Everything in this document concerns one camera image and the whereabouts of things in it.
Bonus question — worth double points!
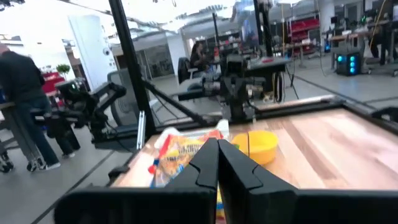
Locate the black aluminium table frame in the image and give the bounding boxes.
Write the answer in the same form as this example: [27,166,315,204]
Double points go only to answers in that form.
[107,0,398,187]

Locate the wide clear plastic bin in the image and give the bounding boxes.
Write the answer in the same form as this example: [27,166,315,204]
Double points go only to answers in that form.
[152,119,233,187]

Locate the silver aluminium bar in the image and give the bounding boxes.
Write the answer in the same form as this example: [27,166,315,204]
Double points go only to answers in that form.
[136,110,147,151]

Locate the grey mesh office chair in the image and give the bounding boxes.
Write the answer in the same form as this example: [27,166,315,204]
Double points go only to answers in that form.
[107,68,142,127]

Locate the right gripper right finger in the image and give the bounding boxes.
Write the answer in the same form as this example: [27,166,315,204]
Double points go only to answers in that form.
[218,139,398,224]

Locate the red storage shelf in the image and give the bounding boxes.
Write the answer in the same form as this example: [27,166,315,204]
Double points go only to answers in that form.
[286,17,321,54]

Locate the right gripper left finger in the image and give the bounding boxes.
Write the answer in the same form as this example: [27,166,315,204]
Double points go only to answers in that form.
[54,138,220,224]

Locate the small green potted plant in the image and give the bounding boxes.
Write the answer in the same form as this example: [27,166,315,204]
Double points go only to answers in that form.
[55,63,72,80]

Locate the white square pillar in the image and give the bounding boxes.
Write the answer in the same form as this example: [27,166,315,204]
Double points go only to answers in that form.
[68,14,118,91]

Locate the yellow plastic bowl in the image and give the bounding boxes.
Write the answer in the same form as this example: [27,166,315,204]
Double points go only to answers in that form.
[231,129,279,166]

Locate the blue yellow noodle packet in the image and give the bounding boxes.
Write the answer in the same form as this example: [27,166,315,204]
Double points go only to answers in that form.
[148,129,225,218]

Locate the computer tower blue lights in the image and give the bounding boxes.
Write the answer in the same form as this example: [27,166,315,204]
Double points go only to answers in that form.
[335,51,362,77]

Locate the black office chair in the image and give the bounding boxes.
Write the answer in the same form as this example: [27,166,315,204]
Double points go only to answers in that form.
[177,57,192,85]

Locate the person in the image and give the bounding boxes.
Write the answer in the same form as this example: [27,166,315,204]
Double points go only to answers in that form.
[0,43,62,172]
[189,41,214,73]

